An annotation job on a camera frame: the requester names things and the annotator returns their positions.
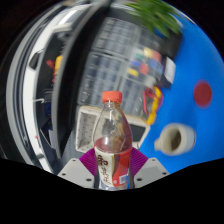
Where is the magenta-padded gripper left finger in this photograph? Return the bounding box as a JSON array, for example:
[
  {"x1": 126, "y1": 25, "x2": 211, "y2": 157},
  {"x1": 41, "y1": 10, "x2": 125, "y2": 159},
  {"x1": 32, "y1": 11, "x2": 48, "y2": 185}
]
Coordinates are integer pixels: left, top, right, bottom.
[{"x1": 57, "y1": 148, "x2": 98, "y2": 190}]

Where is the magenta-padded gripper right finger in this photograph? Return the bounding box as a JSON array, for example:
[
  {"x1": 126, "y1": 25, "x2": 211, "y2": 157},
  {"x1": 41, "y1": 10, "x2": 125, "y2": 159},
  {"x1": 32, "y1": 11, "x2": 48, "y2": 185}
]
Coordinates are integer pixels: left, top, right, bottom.
[{"x1": 128, "y1": 147, "x2": 170, "y2": 189}]

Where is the clear red-capped drink bottle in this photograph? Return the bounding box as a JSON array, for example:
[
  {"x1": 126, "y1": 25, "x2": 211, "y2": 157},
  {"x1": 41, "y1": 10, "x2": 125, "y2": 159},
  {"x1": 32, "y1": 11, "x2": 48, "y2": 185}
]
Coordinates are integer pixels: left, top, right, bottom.
[{"x1": 92, "y1": 90, "x2": 134, "y2": 191}]

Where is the black rounded speaker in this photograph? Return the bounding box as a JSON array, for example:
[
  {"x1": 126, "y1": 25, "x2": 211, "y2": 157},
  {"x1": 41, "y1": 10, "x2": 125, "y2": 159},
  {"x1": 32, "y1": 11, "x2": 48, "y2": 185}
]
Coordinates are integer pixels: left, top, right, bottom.
[{"x1": 128, "y1": 123, "x2": 148, "y2": 148}]

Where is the white perforated tray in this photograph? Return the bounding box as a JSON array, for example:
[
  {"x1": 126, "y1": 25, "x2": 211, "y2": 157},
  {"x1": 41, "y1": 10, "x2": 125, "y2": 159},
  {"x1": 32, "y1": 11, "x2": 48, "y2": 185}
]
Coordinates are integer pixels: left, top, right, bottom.
[{"x1": 74, "y1": 105, "x2": 151, "y2": 154}]

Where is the cream ceramic mug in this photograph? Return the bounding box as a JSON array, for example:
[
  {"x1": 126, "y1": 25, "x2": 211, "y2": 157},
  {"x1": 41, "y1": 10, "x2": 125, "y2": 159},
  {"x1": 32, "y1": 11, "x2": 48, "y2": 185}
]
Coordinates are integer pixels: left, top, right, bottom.
[{"x1": 153, "y1": 122, "x2": 197, "y2": 157}]

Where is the yellow multimeter with red leads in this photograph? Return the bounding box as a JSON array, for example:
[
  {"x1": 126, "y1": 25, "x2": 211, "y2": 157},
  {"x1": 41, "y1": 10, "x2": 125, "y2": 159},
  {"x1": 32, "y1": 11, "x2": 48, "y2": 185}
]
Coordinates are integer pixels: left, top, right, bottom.
[{"x1": 142, "y1": 85, "x2": 164, "y2": 126}]

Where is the black overhead shelf unit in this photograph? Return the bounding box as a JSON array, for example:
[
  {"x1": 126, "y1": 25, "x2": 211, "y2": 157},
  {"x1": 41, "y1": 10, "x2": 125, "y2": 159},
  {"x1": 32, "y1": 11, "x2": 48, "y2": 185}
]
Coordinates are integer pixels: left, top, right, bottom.
[{"x1": 6, "y1": 0, "x2": 113, "y2": 168}]

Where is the flat round red coaster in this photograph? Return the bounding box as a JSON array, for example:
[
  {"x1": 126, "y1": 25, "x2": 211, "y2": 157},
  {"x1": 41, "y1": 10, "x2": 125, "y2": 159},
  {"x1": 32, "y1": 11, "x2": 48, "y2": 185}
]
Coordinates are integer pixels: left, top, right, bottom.
[{"x1": 193, "y1": 79, "x2": 213, "y2": 108}]

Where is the clear organizer with coloured parts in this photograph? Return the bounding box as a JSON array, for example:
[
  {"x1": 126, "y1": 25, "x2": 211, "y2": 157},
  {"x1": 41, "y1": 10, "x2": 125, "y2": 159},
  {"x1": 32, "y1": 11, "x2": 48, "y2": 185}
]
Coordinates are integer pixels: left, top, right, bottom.
[{"x1": 126, "y1": 46, "x2": 166, "y2": 84}]

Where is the green potted plant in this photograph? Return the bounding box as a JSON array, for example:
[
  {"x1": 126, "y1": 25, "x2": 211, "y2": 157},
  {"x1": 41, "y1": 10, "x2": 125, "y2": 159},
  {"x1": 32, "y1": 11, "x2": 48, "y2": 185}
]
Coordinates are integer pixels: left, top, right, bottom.
[{"x1": 124, "y1": 0, "x2": 183, "y2": 38}]

